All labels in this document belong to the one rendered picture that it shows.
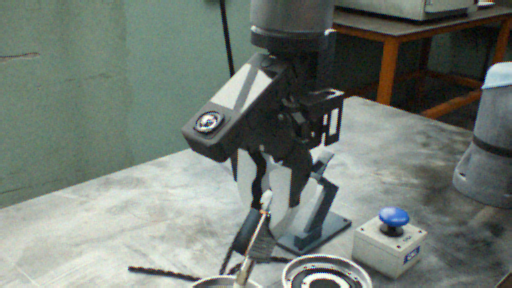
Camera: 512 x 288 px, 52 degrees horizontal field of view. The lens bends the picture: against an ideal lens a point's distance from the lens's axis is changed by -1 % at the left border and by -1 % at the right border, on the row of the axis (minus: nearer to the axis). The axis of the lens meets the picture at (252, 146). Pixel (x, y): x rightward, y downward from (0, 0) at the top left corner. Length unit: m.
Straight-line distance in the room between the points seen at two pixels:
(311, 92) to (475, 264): 0.40
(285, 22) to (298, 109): 0.08
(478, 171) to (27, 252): 0.72
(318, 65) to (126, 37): 1.81
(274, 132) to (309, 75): 0.07
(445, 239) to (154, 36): 1.76
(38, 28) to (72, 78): 0.24
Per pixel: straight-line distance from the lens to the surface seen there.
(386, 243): 0.72
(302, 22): 0.46
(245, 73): 0.49
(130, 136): 2.42
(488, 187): 0.97
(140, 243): 0.77
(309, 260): 0.69
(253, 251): 0.54
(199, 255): 0.74
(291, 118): 0.48
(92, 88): 2.25
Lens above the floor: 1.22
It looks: 23 degrees down
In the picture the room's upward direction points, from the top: 3 degrees clockwise
